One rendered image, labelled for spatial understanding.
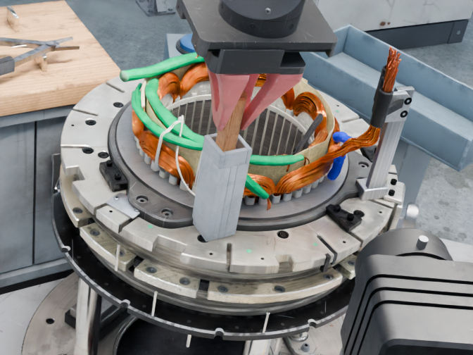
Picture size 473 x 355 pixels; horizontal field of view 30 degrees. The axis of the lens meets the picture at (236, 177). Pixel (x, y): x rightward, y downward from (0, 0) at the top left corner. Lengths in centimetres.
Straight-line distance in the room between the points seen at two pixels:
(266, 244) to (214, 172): 9
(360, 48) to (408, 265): 91
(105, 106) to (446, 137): 39
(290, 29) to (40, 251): 58
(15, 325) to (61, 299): 6
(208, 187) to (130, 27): 267
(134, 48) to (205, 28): 262
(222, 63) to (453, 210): 219
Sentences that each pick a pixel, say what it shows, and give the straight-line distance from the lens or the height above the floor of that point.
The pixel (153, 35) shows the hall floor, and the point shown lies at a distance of 332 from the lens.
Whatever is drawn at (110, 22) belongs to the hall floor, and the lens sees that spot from 337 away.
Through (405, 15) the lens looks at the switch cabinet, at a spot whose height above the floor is 16.
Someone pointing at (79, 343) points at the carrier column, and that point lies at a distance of 95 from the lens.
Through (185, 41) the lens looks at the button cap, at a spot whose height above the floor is 104.
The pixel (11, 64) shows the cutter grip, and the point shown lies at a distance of 94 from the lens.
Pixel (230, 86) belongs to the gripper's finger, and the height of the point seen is 126.
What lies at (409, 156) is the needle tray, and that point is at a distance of 109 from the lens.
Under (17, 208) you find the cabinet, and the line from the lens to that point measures 105.
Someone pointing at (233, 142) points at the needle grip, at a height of 119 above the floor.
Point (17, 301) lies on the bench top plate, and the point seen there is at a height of 78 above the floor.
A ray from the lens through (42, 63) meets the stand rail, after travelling 98.
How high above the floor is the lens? 157
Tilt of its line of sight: 37 degrees down
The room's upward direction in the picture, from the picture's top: 11 degrees clockwise
